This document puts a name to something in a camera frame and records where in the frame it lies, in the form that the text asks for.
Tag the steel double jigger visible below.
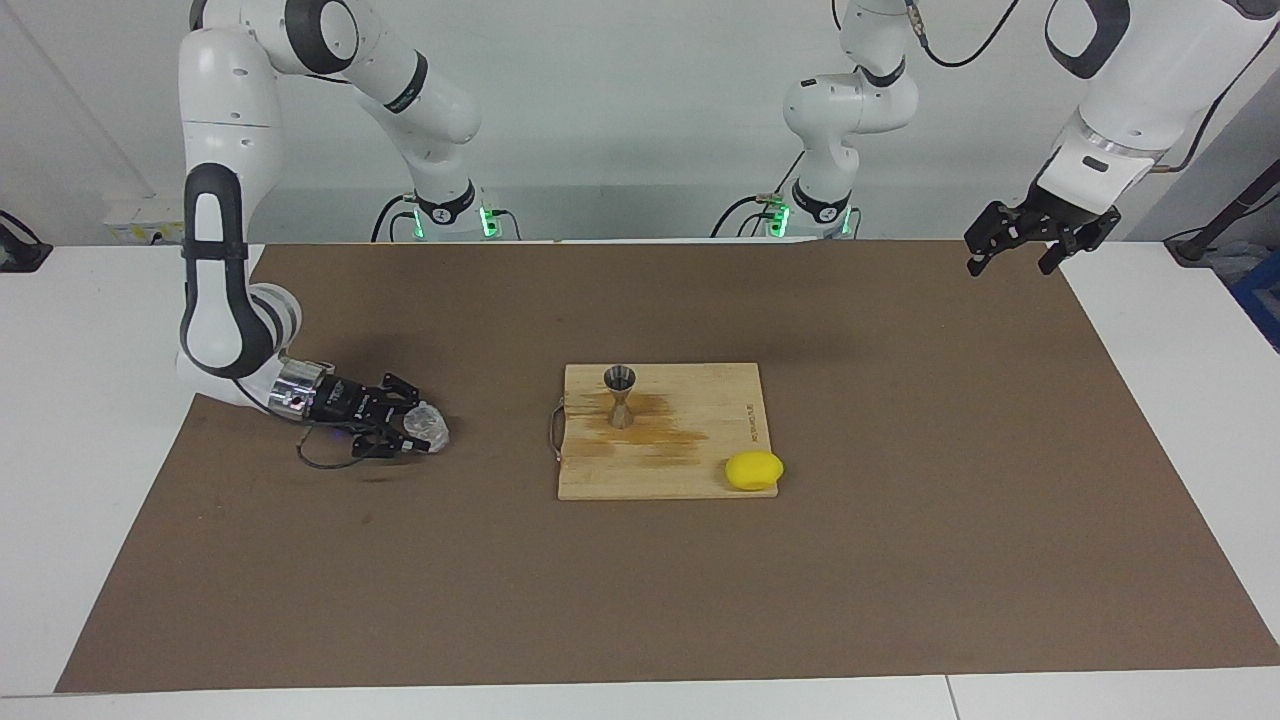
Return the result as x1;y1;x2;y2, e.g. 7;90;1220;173
603;365;638;431

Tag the blue storage box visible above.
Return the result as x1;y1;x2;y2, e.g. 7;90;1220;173
1228;250;1280;353

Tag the brown table mat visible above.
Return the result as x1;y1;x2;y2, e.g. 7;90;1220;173
55;238;1280;694

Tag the wooden cutting board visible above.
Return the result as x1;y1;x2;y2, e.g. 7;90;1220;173
548;362;776;501

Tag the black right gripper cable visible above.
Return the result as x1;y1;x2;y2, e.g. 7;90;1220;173
297;425;379;471

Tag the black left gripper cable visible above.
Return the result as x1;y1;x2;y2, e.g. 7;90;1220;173
830;0;1280;176

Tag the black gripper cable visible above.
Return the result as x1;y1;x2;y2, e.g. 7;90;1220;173
297;425;379;471
830;0;1280;176

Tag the black desk clamp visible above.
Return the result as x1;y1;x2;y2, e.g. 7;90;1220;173
0;210;53;273

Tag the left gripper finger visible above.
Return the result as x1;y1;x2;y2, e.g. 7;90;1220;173
1040;208;1121;276
966;203;1036;276

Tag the black stand pole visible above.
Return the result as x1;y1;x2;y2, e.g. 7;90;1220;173
1165;160;1280;266

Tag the clear plastic cup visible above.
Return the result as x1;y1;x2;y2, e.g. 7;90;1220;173
402;402;451;456

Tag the yellow lemon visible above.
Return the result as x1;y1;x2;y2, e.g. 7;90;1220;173
725;451;786;494

